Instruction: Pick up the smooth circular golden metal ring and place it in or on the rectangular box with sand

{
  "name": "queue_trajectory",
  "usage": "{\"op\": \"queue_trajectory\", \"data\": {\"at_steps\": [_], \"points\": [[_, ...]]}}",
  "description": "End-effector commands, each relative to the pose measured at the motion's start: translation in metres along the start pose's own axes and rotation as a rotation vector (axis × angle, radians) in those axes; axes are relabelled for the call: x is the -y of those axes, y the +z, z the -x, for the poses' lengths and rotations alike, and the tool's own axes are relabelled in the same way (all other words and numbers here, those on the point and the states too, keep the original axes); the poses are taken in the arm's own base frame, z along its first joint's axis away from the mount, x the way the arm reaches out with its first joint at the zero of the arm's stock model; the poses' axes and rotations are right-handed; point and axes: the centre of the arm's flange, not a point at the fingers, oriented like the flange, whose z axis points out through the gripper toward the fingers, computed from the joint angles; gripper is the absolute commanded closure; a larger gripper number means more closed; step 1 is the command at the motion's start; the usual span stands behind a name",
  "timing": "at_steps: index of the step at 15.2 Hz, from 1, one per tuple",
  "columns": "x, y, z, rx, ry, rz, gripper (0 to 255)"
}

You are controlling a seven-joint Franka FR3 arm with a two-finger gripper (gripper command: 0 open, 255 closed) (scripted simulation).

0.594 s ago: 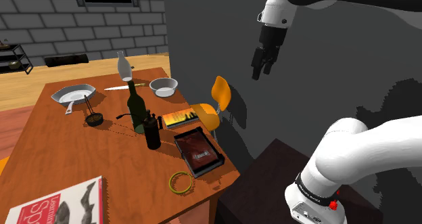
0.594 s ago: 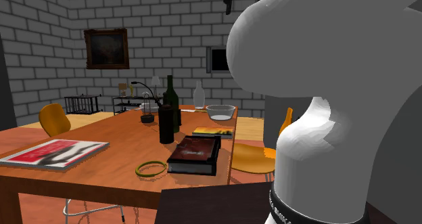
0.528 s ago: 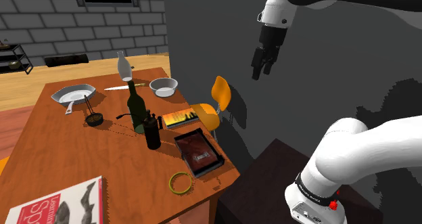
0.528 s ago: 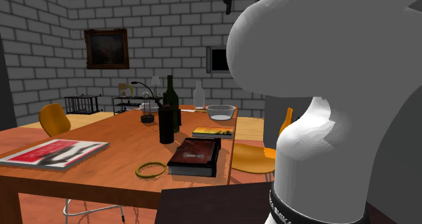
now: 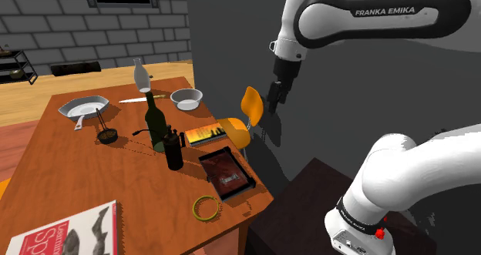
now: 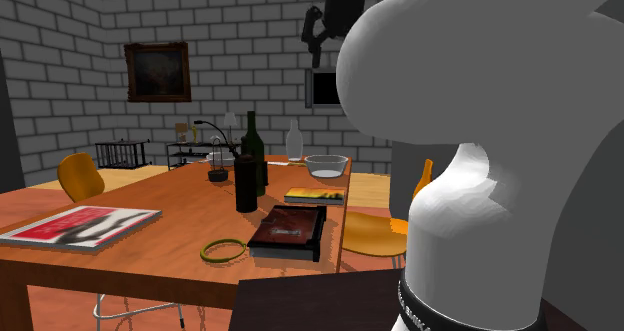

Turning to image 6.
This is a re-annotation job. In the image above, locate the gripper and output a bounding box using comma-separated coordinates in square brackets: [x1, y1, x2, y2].
[300, 0, 370, 70]

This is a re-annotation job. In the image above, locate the white framed dark window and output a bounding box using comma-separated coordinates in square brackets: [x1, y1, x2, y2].
[304, 67, 343, 110]

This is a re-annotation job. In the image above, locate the white vase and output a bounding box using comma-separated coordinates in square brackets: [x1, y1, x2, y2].
[284, 119, 305, 163]

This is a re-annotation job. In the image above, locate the dark green wine bottle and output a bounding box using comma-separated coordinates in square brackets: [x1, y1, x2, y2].
[240, 110, 267, 198]

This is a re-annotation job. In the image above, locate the clear glass bowl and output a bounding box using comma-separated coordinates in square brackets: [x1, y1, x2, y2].
[303, 153, 350, 180]

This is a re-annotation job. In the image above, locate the white bowl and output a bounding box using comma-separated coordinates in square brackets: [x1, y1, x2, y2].
[205, 149, 237, 168]

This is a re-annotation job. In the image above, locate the yellow and black book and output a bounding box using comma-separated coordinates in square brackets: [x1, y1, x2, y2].
[283, 186, 347, 207]

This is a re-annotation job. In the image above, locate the black bottle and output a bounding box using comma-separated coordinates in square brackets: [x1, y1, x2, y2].
[233, 152, 259, 214]

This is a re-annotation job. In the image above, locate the black shelf with lamps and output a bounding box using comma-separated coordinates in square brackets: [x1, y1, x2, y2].
[165, 111, 243, 172]

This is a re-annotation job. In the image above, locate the dark red book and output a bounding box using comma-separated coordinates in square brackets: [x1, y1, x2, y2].
[246, 204, 328, 263]

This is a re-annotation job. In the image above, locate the yellow chair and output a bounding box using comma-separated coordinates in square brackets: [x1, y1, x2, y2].
[340, 158, 435, 270]
[56, 151, 106, 204]

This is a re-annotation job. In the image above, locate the wooden table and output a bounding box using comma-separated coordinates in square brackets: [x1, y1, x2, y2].
[0, 154, 354, 331]

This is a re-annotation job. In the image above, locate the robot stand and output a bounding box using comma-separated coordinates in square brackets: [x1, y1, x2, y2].
[227, 268, 589, 331]

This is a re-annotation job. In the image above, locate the red and white magazine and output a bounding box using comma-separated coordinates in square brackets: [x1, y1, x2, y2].
[0, 204, 164, 252]

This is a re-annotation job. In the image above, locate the chair with white metal legs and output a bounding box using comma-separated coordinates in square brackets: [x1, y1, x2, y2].
[91, 292, 187, 331]

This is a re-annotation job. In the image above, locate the dark framed wall picture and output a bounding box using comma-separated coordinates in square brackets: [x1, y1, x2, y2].
[123, 41, 193, 104]

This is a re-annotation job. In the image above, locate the black wire crate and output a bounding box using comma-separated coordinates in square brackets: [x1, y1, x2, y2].
[94, 139, 153, 171]

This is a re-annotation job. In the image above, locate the green ring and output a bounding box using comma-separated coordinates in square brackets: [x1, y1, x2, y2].
[199, 237, 248, 264]

